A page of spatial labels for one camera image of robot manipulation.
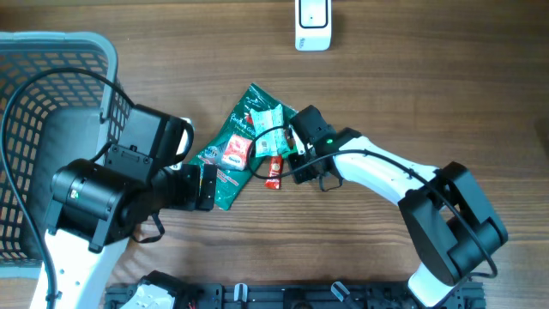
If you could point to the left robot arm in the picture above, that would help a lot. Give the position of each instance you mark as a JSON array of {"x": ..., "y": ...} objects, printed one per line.
[{"x": 95, "y": 208}]

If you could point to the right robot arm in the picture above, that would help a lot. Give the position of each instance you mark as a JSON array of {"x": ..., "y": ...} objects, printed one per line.
[{"x": 451, "y": 222}]

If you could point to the red Kleenex tissue pack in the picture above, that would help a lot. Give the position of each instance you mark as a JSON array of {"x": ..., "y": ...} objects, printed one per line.
[{"x": 234, "y": 155}]

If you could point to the grey black shopping basket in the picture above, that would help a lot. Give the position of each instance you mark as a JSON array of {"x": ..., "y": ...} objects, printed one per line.
[{"x": 59, "y": 118}]

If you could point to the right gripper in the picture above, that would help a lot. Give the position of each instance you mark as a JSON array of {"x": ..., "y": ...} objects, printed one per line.
[{"x": 303, "y": 174}]

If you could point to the white wipes packet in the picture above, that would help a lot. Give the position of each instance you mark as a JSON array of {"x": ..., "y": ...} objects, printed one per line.
[{"x": 271, "y": 138}]

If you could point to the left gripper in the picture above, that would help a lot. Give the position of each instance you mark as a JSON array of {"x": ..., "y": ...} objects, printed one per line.
[{"x": 190, "y": 174}]

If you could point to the white barcode scanner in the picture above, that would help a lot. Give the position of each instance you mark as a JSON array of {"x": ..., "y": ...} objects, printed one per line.
[{"x": 313, "y": 25}]

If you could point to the red sauce sachet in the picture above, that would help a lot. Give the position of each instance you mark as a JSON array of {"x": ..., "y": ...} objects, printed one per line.
[{"x": 275, "y": 169}]

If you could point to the green 3M gloves package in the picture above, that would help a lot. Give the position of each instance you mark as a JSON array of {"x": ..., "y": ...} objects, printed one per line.
[{"x": 239, "y": 127}]

